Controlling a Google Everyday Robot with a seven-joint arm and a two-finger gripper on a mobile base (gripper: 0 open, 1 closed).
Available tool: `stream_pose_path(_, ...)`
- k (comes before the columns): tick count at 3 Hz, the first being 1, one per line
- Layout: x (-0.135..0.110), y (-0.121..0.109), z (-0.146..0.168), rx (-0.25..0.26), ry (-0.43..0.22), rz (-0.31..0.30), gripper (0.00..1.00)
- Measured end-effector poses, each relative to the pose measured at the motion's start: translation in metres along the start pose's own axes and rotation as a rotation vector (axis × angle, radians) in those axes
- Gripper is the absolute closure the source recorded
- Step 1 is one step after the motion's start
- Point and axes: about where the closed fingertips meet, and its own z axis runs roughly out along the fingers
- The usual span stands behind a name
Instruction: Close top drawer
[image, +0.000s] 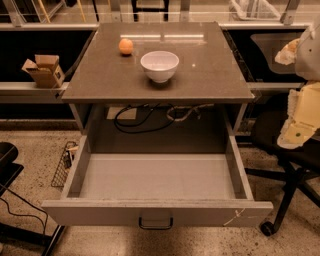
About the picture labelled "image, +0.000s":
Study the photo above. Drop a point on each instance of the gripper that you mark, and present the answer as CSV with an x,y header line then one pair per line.
x,y
309,56

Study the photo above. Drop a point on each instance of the grey top drawer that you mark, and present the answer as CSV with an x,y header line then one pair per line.
x,y
158,191

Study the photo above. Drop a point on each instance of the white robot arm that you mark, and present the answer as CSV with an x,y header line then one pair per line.
x,y
304,54

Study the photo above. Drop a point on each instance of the grey drawer cabinet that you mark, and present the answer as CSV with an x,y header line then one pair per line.
x,y
156,88

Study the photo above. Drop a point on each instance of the black office chair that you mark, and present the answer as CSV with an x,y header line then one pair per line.
x,y
299,164

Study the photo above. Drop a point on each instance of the white ceramic bowl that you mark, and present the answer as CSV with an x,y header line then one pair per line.
x,y
159,66

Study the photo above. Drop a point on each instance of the orange fruit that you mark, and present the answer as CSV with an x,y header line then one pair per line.
x,y
125,46

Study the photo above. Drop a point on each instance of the open cardboard box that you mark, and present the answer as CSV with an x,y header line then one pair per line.
x,y
45,71

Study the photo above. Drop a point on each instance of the wire mesh basket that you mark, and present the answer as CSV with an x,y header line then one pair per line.
x,y
64,165

